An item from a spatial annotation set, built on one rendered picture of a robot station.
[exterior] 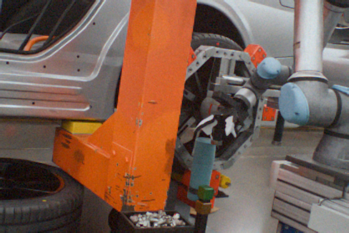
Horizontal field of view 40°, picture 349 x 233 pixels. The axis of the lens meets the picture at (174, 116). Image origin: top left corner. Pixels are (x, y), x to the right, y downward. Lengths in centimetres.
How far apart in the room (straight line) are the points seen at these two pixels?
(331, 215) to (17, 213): 98
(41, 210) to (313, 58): 101
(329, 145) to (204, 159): 64
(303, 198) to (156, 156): 49
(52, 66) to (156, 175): 65
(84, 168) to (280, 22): 133
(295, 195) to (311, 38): 48
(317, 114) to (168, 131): 50
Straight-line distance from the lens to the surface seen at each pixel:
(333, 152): 149
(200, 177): 200
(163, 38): 155
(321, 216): 138
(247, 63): 220
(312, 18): 150
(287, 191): 159
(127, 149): 160
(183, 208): 236
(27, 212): 169
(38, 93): 195
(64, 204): 178
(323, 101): 143
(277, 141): 210
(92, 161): 183
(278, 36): 264
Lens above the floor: 108
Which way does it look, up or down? 8 degrees down
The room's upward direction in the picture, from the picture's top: 8 degrees clockwise
